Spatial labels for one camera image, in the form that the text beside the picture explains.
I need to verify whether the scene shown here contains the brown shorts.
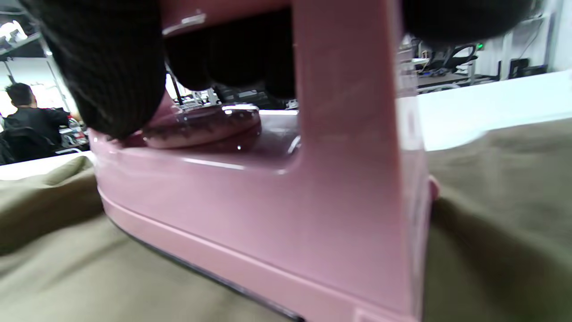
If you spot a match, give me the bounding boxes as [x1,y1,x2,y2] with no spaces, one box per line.
[0,119,572,322]

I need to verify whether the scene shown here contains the person's right hand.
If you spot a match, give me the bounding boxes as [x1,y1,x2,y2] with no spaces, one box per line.
[18,0,537,139]

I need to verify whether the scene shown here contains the pink electric iron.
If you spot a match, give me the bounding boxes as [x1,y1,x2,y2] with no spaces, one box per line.
[87,0,441,322]

